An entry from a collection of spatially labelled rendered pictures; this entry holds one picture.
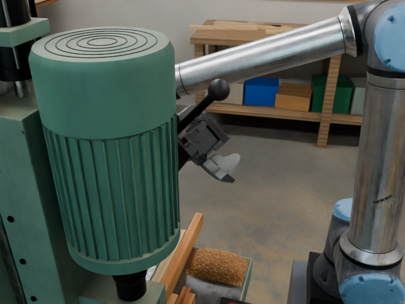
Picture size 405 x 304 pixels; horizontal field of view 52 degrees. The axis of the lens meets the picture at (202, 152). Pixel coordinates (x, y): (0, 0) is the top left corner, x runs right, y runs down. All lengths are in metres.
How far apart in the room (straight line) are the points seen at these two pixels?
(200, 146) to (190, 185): 2.15
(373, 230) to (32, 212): 0.74
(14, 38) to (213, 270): 0.67
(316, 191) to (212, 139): 2.22
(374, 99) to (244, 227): 1.77
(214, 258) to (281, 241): 1.51
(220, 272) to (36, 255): 0.46
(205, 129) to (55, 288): 0.37
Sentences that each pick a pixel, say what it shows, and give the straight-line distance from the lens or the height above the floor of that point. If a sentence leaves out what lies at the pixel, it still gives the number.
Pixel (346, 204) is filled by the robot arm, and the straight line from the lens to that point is 1.29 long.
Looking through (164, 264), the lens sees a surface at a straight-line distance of 0.98.
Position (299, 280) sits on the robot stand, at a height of 0.55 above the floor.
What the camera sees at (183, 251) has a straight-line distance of 1.02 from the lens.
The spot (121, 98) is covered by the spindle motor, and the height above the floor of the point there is 1.46.
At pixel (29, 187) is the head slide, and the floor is 1.32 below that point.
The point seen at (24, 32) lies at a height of 1.51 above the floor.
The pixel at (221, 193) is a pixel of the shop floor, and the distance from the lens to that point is 2.84.
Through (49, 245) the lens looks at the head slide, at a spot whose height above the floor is 1.21.
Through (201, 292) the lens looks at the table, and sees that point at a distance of 0.99.
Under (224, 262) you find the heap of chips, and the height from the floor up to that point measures 0.93.
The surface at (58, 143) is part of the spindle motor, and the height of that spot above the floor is 1.40.
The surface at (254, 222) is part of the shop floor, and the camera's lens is 2.61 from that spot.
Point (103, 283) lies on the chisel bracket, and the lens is 0.79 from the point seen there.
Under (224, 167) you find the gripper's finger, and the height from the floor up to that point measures 1.25.
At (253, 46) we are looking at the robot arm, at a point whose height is 1.37.
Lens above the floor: 1.64
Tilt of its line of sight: 29 degrees down
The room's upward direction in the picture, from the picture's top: straight up
